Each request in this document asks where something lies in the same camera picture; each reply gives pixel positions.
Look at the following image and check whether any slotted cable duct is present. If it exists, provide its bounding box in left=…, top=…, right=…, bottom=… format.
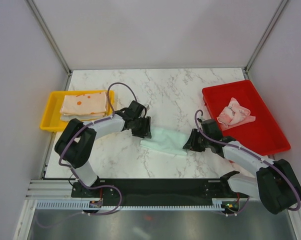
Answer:
left=36, top=199, right=226, bottom=211

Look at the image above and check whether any aluminium frame post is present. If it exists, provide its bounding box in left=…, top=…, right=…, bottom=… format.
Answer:
left=25, top=0, right=72, bottom=76
left=242, top=0, right=290, bottom=79

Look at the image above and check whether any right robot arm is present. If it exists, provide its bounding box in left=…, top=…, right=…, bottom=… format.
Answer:
left=183, top=117, right=301, bottom=215

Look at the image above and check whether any red plastic tray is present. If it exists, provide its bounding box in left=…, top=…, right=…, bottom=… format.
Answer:
left=202, top=80, right=291, bottom=156

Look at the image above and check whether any right aluminium frame post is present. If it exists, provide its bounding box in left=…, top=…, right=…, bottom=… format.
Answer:
left=242, top=0, right=290, bottom=79

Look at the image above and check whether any left aluminium frame post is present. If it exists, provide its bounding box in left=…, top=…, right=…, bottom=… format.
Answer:
left=25, top=0, right=72, bottom=76

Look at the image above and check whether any pink printed towel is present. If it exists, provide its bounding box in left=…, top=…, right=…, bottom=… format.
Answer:
left=216, top=97, right=256, bottom=131

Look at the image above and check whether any aluminium frame rail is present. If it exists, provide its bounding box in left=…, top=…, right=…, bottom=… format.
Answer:
left=25, top=178, right=299, bottom=200

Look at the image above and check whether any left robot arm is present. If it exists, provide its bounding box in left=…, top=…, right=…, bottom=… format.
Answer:
left=54, top=100, right=152, bottom=197

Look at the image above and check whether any mint green towel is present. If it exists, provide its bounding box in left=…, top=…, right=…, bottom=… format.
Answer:
left=140, top=126, right=189, bottom=156

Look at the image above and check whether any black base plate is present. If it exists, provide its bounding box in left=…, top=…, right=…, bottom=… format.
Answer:
left=71, top=178, right=247, bottom=207

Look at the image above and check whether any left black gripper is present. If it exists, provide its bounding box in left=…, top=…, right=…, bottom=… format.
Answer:
left=131, top=115, right=152, bottom=139

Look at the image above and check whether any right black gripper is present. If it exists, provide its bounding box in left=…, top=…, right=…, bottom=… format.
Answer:
left=182, top=128, right=211, bottom=153

